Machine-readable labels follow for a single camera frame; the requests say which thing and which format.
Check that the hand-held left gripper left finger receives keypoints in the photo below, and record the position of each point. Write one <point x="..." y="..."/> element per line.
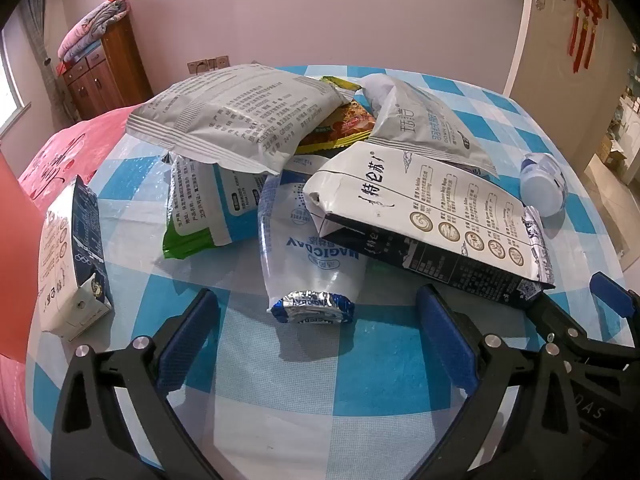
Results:
<point x="187" y="340"/>

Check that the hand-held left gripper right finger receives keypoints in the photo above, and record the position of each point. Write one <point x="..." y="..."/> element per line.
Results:
<point x="445" y="340"/>

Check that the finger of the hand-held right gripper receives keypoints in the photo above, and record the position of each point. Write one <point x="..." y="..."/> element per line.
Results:
<point x="560" y="322"/>
<point x="610" y="295"/>

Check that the small white bottle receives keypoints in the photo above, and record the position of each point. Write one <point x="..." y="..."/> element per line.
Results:
<point x="542" y="185"/>

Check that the green white packet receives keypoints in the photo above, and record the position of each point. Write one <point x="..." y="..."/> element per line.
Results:
<point x="200" y="205"/>

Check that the black white milk carton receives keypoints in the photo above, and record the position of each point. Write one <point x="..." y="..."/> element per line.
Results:
<point x="65" y="260"/>
<point x="425" y="205"/>

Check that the clear blue plastic pouch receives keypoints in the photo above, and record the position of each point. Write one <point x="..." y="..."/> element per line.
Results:
<point x="305" y="260"/>

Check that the orange bin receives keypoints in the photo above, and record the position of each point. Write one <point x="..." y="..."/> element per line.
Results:
<point x="15" y="240"/>

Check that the white grey pouch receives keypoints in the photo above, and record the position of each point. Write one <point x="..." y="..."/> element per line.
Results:
<point x="425" y="120"/>

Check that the large grey snack bag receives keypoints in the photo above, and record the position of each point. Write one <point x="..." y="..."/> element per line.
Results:
<point x="235" y="110"/>

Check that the yellow snack packet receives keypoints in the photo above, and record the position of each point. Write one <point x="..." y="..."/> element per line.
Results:
<point x="345" y="125"/>

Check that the blue checked tablecloth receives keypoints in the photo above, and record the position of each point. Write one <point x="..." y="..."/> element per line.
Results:
<point x="320" y="400"/>

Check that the cardboard box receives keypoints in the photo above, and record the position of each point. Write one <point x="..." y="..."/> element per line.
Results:
<point x="612" y="152"/>

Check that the pink blanket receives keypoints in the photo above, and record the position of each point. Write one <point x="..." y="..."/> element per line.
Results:
<point x="75" y="150"/>

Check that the white door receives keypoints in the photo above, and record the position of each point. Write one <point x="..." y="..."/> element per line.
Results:
<point x="550" y="50"/>

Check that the wooden cabinet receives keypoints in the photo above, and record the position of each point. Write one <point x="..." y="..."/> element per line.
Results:
<point x="115" y="70"/>

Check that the red hanging decoration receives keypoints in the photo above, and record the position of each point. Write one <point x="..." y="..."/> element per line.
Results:
<point x="585" y="10"/>

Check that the small red box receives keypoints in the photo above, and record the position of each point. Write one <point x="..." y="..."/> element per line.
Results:
<point x="65" y="67"/>

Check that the window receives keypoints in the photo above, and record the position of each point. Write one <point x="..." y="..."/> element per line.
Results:
<point x="12" y="85"/>

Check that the folded floral quilt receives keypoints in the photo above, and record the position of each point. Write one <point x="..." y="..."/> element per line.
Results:
<point x="95" y="25"/>

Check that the wall socket panel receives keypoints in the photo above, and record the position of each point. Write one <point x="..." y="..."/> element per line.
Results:
<point x="207" y="64"/>

